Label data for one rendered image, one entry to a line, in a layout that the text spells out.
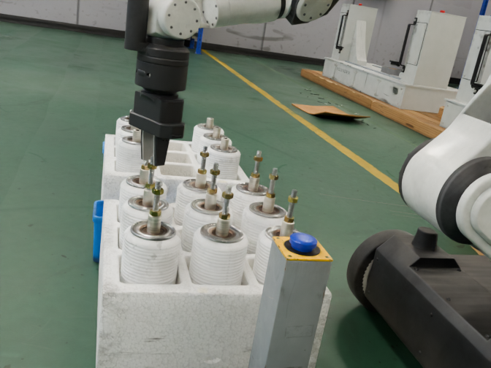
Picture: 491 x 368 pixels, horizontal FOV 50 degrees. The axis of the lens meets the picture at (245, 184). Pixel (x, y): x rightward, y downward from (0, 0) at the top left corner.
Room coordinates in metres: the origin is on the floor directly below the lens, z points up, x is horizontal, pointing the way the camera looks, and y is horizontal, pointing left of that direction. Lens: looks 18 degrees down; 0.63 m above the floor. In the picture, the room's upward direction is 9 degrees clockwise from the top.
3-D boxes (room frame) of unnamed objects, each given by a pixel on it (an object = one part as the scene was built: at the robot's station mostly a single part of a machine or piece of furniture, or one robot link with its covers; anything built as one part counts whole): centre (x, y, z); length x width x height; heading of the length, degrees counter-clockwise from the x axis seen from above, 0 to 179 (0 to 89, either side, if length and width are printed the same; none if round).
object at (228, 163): (1.40, 0.07, 0.16); 0.10 x 0.10 x 0.18
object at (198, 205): (0.95, 0.06, 0.25); 0.08 x 0.08 x 0.01
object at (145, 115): (0.92, 0.17, 0.46); 0.13 x 0.10 x 0.12; 49
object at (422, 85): (4.85, -1.08, 0.45); 1.61 x 0.57 x 0.74; 17
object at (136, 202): (0.92, 0.17, 0.25); 0.08 x 0.08 x 0.01
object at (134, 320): (0.95, 0.06, 0.09); 0.39 x 0.39 x 0.18; 17
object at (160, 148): (0.90, 0.16, 0.36); 0.03 x 0.02 x 0.06; 139
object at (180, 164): (1.48, 0.22, 0.09); 0.39 x 0.39 x 0.18; 17
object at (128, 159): (1.34, 0.30, 0.16); 0.10 x 0.10 x 0.18
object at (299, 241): (0.70, -0.10, 0.32); 0.04 x 0.04 x 0.02
